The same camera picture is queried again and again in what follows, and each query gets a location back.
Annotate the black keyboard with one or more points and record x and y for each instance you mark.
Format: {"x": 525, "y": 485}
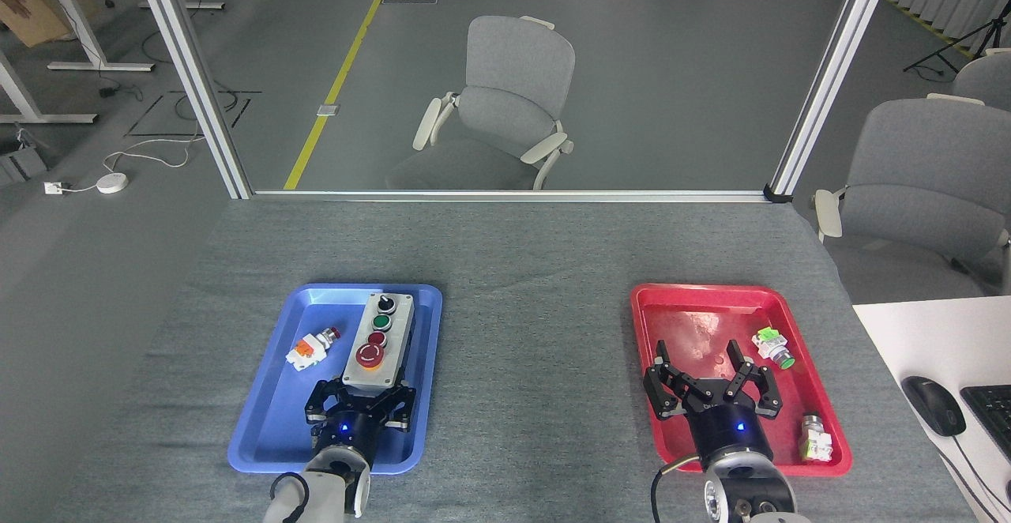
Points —
{"x": 991, "y": 420}

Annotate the silver aluminium rail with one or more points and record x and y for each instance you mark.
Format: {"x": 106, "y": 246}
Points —
{"x": 505, "y": 196}

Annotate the silver aluminium post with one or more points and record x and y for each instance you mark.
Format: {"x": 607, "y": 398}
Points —
{"x": 829, "y": 80}
{"x": 193, "y": 73}

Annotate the grey control box with buttons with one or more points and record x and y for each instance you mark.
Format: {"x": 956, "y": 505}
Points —
{"x": 379, "y": 345}

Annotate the black tripod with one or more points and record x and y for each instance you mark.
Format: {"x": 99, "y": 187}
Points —
{"x": 975, "y": 37}

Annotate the grey office chair white armrests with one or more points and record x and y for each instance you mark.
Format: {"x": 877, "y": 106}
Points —
{"x": 987, "y": 80}
{"x": 513, "y": 96}
{"x": 924, "y": 183}

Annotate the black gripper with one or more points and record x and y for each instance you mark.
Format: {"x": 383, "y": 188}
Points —
{"x": 727, "y": 428}
{"x": 351, "y": 424}

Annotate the grey floor box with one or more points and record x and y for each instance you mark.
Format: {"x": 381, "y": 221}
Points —
{"x": 20, "y": 166}

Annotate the red push button orange switch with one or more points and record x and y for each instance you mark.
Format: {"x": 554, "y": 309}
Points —
{"x": 312, "y": 349}

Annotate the red plastic tray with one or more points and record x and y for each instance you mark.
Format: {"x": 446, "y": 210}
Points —
{"x": 703, "y": 317}

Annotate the brown cardboard box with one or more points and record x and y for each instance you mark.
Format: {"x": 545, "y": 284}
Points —
{"x": 31, "y": 13}

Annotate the blue plastic tray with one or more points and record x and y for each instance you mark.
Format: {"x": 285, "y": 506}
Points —
{"x": 268, "y": 420}

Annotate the silver button green white switch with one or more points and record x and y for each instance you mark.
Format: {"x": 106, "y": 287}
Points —
{"x": 815, "y": 438}

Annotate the white round floor device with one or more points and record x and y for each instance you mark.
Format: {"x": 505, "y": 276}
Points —
{"x": 112, "y": 183}

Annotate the metal floor outlet plate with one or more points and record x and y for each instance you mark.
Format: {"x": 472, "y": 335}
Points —
{"x": 328, "y": 110}

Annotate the white desk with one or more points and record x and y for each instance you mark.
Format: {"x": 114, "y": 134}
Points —
{"x": 924, "y": 341}

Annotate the white floor socket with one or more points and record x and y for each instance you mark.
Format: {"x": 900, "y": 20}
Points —
{"x": 54, "y": 188}

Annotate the black computer mouse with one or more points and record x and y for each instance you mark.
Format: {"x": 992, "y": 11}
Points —
{"x": 933, "y": 404}

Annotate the white desk leg frame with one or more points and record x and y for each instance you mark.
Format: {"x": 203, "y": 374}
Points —
{"x": 24, "y": 100}
{"x": 79, "y": 25}

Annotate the green push button switch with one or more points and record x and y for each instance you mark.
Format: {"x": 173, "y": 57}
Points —
{"x": 772, "y": 347}

